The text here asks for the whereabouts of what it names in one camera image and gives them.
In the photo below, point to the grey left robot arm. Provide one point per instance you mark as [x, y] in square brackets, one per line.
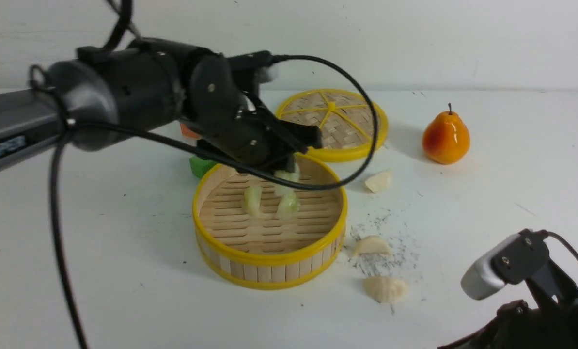
[33, 120]

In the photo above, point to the orange toy cube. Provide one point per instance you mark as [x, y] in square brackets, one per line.
[188, 133]

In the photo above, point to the woven bamboo steamer lid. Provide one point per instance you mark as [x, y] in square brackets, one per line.
[344, 118]

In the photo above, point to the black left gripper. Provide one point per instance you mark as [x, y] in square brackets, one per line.
[154, 82]

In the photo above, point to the white ridged front dumpling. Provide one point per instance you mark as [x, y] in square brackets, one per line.
[385, 289]

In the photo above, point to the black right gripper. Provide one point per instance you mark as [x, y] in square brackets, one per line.
[553, 324]

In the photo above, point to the pale green dumpling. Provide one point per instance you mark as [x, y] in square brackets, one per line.
[288, 206]
[294, 176]
[252, 200]

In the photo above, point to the green toy cube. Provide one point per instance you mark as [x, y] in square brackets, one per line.
[199, 166]

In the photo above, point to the orange toy pear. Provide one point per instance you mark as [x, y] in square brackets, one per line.
[446, 140]

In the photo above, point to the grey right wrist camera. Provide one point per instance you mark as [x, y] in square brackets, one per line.
[514, 260]

